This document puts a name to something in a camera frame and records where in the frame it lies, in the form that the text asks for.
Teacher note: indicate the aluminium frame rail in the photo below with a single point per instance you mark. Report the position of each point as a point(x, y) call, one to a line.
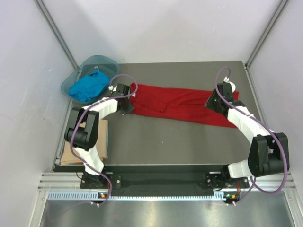
point(70, 182)

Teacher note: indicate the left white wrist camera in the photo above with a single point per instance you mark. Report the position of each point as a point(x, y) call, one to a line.
point(112, 88)

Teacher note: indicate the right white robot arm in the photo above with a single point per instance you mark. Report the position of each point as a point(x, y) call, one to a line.
point(268, 153)

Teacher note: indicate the folded tan t-shirt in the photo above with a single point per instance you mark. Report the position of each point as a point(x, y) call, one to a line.
point(69, 159)

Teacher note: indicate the teal plastic basket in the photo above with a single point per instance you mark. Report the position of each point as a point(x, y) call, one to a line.
point(96, 62)

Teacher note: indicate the red t-shirt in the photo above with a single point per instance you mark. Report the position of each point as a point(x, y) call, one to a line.
point(176, 104)

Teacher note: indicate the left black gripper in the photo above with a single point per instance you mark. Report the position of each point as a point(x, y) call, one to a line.
point(128, 109)

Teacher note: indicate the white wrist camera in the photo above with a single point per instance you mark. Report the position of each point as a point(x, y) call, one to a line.
point(227, 80)
point(112, 88)

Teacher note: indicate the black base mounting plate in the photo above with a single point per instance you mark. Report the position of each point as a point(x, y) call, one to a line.
point(168, 180)

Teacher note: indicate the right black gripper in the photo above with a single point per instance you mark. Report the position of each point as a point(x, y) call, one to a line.
point(209, 103)

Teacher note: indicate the slotted cable duct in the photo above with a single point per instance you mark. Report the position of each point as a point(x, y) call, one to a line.
point(100, 196)

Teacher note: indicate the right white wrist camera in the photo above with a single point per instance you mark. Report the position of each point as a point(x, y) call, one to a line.
point(227, 80)

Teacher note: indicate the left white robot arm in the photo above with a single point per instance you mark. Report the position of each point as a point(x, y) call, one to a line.
point(82, 133)

